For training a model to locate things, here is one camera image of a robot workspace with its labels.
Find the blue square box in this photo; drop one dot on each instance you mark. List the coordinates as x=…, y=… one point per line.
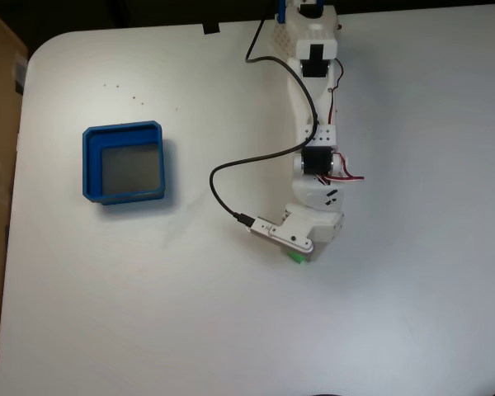
x=91, y=165

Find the silver bar camera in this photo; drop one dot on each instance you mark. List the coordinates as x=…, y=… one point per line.
x=260, y=229

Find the black tape piece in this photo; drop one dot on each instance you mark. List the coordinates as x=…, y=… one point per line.
x=211, y=29

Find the blue table clamp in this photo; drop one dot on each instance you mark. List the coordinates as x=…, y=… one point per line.
x=280, y=16

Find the green cube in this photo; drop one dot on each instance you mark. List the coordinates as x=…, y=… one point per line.
x=295, y=257

